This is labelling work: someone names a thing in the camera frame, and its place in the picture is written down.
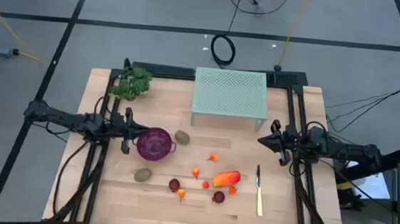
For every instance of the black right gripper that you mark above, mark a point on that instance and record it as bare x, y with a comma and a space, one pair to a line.
287, 142

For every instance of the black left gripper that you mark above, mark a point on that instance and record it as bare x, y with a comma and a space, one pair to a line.
122, 127

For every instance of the brown kiwi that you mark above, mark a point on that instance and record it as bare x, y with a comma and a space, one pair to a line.
143, 174
182, 137

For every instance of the orange red mango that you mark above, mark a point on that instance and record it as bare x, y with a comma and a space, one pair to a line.
227, 179

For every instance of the small orange pear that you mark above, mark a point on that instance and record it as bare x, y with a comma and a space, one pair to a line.
181, 193
232, 190
214, 158
196, 172

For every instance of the dark red plum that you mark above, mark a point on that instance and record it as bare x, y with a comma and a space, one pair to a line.
218, 197
174, 185

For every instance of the small red wrinkled fruit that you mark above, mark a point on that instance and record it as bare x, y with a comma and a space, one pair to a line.
205, 184

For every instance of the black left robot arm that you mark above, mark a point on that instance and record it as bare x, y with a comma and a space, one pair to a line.
63, 117

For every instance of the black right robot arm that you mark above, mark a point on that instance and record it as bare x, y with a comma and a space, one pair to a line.
354, 152

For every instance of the green plant in white pot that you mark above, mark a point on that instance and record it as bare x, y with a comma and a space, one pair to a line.
130, 83

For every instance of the pale green perforated shelf riser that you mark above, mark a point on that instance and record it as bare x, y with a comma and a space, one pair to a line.
230, 93

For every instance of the black metal rig frame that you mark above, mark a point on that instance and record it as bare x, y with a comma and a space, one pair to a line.
167, 70

